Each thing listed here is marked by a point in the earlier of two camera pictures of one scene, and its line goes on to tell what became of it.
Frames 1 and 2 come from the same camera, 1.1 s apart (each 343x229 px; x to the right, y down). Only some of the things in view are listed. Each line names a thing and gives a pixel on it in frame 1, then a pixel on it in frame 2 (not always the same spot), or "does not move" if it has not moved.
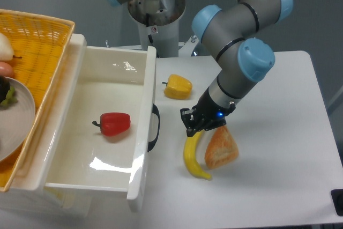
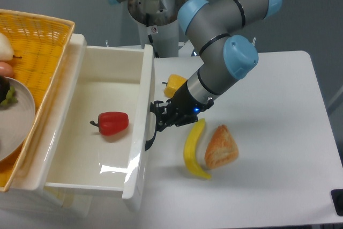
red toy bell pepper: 112,124 does not move
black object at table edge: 337,198 does not move
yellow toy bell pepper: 178,87 does not move
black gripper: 206,115 -> 182,104
